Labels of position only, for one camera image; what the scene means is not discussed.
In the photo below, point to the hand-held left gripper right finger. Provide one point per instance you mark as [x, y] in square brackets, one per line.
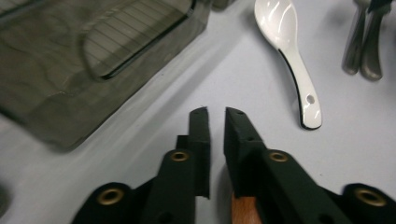
[249, 161]

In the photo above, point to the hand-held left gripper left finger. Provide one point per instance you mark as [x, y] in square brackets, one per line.
[199, 155]

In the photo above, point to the brown wooden spoon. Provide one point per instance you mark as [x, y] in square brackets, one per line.
[244, 210]

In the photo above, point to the white ceramic spoon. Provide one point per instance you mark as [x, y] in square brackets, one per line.
[277, 21]

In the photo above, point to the transparent grey storage bin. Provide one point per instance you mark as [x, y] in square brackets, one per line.
[222, 3]
[62, 87]

